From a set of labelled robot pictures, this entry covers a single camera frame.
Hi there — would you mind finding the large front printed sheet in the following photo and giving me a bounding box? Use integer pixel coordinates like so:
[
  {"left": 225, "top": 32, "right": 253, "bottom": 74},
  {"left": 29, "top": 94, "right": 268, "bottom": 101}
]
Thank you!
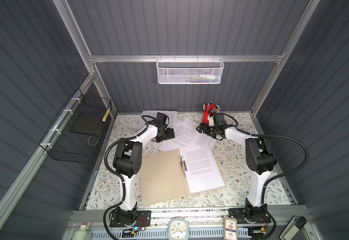
[{"left": 179, "top": 144, "right": 225, "bottom": 194}]

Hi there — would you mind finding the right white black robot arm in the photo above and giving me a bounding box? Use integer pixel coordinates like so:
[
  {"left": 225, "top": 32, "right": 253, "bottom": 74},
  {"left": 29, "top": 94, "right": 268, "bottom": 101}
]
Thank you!
[{"left": 196, "top": 123, "right": 276, "bottom": 223}]

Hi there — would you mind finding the brown kraft paper folder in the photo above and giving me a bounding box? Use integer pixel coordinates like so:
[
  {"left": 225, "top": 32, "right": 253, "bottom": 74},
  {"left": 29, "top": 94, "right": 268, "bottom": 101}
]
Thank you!
[{"left": 138, "top": 148, "right": 226, "bottom": 208}]

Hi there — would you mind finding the white wire mesh basket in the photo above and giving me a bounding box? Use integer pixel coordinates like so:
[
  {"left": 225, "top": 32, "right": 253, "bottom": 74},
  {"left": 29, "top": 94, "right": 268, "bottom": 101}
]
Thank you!
[{"left": 156, "top": 58, "right": 224, "bottom": 85}]

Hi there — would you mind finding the black white stapler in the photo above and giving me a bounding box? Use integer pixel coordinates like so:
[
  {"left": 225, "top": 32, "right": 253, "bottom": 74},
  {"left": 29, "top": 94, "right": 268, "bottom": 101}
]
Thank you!
[{"left": 279, "top": 216, "right": 307, "bottom": 240}]

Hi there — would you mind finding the yellow marker in basket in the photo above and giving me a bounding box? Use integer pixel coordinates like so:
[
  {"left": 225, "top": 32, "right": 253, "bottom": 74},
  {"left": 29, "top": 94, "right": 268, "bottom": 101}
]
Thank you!
[{"left": 102, "top": 108, "right": 111, "bottom": 122}]

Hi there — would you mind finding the black wire basket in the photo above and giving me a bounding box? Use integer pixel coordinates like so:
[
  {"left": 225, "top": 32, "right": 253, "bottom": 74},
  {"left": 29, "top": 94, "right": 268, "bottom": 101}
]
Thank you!
[{"left": 39, "top": 91, "right": 112, "bottom": 164}]

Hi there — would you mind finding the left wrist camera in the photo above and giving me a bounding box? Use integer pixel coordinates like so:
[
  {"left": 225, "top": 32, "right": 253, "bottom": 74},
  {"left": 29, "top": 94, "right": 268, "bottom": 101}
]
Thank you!
[{"left": 156, "top": 113, "right": 169, "bottom": 125}]

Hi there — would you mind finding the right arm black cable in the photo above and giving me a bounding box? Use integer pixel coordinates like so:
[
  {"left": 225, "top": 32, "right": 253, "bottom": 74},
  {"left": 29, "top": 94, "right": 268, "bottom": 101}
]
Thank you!
[{"left": 222, "top": 112, "right": 309, "bottom": 208}]

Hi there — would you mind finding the silver folder lever clip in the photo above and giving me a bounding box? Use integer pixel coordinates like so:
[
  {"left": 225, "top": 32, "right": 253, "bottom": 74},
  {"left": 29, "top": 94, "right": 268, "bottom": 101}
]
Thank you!
[{"left": 180, "top": 156, "right": 187, "bottom": 173}]

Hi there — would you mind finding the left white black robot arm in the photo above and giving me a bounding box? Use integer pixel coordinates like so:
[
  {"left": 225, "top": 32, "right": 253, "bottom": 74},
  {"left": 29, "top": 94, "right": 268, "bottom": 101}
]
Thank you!
[{"left": 113, "top": 116, "right": 175, "bottom": 225}]

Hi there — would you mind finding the red pen cup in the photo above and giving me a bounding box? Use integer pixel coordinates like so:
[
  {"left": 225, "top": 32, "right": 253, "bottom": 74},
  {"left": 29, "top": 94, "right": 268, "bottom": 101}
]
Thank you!
[{"left": 202, "top": 103, "right": 220, "bottom": 125}]

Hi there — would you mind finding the white glue bottle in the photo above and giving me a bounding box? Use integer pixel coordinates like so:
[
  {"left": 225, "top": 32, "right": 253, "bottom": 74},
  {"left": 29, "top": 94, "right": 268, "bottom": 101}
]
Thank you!
[{"left": 71, "top": 222, "right": 93, "bottom": 240}]

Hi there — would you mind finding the white desk clock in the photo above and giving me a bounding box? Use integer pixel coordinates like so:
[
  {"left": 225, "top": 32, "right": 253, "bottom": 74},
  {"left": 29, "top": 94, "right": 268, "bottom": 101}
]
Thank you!
[{"left": 167, "top": 218, "right": 190, "bottom": 240}]

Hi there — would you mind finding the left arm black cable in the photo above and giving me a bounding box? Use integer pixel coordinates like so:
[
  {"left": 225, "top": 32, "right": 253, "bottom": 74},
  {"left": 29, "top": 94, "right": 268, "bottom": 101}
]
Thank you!
[{"left": 102, "top": 114, "right": 151, "bottom": 240}]

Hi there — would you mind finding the black notebook in basket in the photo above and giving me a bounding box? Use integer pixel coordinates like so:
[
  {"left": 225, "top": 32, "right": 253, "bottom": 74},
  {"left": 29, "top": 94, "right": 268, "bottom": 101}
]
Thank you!
[{"left": 70, "top": 112, "right": 105, "bottom": 136}]

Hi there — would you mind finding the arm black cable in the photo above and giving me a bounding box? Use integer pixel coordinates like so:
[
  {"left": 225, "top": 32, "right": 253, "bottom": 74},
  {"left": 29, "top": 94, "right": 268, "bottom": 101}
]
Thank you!
[
  {"left": 102, "top": 114, "right": 151, "bottom": 240},
  {"left": 222, "top": 112, "right": 309, "bottom": 208}
]

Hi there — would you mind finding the small card box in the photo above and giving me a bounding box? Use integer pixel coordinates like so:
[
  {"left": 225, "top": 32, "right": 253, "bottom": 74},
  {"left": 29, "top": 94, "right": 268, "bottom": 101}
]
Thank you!
[{"left": 223, "top": 217, "right": 237, "bottom": 240}]

